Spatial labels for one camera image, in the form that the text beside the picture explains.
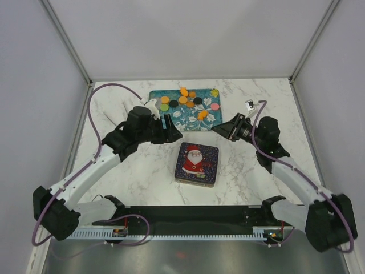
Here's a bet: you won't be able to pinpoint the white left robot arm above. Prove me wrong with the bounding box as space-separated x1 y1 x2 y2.
33 105 183 241

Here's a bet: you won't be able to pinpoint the orange fish cookie centre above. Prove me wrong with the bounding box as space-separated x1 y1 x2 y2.
197 110 208 120

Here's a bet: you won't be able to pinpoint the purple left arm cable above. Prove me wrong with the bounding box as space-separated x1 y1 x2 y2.
31 83 146 247

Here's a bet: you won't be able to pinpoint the orange fish cookie top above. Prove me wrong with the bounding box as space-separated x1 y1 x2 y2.
180 87 189 97

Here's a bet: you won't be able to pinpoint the dark cookie tin box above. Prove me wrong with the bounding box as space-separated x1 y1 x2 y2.
175 178 215 188

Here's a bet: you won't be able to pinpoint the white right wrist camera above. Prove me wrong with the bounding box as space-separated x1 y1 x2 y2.
245 99 258 118

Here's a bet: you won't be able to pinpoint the orange round cookie centre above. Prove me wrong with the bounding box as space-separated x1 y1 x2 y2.
179 96 188 104

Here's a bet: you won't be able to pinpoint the orange fish cookie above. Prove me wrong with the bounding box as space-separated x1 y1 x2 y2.
180 87 189 97
197 110 208 120

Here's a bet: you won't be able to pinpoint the pink round cookie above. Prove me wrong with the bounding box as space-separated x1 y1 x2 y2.
210 103 220 111

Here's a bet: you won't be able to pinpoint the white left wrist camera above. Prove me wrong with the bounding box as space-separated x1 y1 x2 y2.
144 99 160 120

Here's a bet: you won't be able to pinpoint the teal floral tray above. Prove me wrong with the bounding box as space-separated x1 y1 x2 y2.
149 88 222 131

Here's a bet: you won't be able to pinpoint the gold tin lid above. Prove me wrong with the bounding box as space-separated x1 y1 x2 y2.
175 142 219 182

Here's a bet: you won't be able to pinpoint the black round cookie right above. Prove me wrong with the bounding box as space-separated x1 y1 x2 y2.
193 97 202 104

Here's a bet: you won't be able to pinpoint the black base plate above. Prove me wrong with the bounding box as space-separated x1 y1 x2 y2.
93 205 282 235

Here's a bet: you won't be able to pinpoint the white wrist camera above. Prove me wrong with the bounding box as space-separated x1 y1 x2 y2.
245 99 258 118
144 99 160 120

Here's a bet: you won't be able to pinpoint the black round cookie left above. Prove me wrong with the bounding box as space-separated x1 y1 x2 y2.
169 100 179 108

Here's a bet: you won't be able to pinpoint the metal tongs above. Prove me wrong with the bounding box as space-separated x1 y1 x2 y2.
103 101 127 126

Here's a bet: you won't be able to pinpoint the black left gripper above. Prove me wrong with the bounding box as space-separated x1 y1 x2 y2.
137 114 183 145

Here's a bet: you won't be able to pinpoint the orange round cookie lower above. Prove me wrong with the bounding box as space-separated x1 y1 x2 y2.
186 101 194 108

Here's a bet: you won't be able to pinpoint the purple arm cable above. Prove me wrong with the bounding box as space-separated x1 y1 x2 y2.
31 83 146 247
250 100 357 252

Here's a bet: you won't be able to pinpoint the white slotted cable duct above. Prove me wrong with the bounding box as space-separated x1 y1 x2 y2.
67 227 267 241

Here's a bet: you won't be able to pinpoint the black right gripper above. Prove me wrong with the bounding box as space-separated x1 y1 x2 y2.
210 113 263 149

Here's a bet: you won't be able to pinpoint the black round cookie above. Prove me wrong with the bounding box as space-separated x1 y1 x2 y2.
169 100 179 108
193 97 202 104

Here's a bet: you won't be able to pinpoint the green round cookie tray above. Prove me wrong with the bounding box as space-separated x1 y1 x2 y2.
160 104 169 111

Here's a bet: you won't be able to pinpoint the orange round cookie left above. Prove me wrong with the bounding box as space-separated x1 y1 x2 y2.
160 96 169 104

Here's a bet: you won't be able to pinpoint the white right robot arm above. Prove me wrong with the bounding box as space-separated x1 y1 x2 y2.
212 114 358 253

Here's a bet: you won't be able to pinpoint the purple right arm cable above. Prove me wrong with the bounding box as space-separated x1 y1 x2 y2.
250 100 357 252

